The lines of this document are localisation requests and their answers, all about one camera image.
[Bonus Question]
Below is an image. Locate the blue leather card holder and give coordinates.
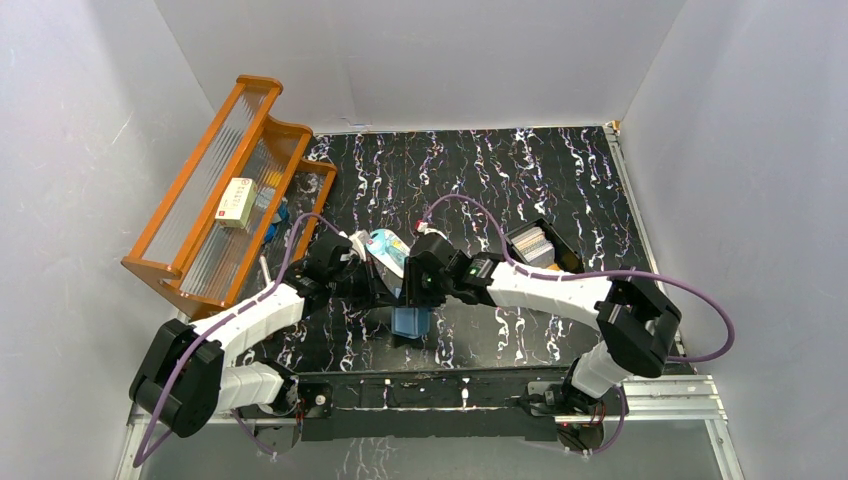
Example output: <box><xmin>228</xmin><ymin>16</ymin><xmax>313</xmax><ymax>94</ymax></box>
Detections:
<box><xmin>391</xmin><ymin>307</ymin><xmax>433</xmax><ymax>339</ymax></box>

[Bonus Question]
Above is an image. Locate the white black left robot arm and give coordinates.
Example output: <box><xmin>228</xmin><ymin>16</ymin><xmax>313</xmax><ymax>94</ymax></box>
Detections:
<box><xmin>129</xmin><ymin>231</ymin><xmax>409</xmax><ymax>438</ymax></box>

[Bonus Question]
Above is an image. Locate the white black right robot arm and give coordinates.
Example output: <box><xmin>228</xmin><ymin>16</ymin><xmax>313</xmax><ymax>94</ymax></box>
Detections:
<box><xmin>399</xmin><ymin>233</ymin><xmax>682</xmax><ymax>414</ymax></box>

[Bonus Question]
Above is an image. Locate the stack of credit cards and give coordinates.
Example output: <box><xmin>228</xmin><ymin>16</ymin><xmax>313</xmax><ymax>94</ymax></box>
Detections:
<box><xmin>511</xmin><ymin>226</ymin><xmax>556</xmax><ymax>268</ymax></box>

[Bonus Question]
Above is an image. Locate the black card storage box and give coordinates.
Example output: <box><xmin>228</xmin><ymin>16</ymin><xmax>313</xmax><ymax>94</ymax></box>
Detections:
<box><xmin>505</xmin><ymin>217</ymin><xmax>585</xmax><ymax>274</ymax></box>

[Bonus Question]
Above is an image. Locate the blue oval blister package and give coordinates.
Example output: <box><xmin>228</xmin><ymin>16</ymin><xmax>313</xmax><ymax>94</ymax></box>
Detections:
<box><xmin>366</xmin><ymin>229</ymin><xmax>410</xmax><ymax>278</ymax></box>

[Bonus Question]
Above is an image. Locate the pink pen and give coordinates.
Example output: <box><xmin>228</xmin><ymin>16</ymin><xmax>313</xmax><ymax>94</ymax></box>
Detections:
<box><xmin>259</xmin><ymin>255</ymin><xmax>273</xmax><ymax>285</ymax></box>

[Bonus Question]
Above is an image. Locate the blue item on shelf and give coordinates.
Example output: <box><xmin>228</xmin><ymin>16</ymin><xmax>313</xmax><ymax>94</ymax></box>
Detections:
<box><xmin>263</xmin><ymin>198</ymin><xmax>290</xmax><ymax>244</ymax></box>

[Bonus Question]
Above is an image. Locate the orange wooden shelf rack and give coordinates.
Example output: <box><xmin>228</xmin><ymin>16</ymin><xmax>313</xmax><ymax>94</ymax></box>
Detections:
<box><xmin>121</xmin><ymin>75</ymin><xmax>338</xmax><ymax>320</ymax></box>

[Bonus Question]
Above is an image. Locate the white medicine box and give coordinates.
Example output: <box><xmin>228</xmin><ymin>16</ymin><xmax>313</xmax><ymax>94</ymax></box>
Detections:
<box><xmin>214</xmin><ymin>177</ymin><xmax>257</xmax><ymax>229</ymax></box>

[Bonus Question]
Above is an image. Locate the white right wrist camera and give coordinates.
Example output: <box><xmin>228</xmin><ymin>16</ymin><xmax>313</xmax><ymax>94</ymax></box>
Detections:
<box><xmin>415</xmin><ymin>221</ymin><xmax>448</xmax><ymax>240</ymax></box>

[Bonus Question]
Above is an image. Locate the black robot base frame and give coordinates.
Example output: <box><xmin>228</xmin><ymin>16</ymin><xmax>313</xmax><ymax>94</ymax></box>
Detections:
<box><xmin>239</xmin><ymin>365</ymin><xmax>630</xmax><ymax>455</ymax></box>

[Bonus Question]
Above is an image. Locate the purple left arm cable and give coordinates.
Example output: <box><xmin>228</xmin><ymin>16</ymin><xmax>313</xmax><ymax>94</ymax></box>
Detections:
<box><xmin>132</xmin><ymin>211</ymin><xmax>342</xmax><ymax>470</ymax></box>

